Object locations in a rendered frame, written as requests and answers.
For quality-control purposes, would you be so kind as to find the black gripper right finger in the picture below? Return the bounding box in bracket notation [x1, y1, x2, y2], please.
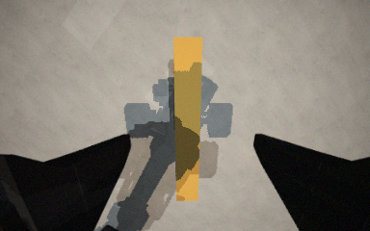
[253, 134, 370, 231]

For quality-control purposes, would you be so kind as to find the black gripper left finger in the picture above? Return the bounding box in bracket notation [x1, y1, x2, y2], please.
[0, 134, 131, 231]

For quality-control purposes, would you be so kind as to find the orange bar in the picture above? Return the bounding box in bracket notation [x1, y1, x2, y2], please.
[173, 38, 202, 201]

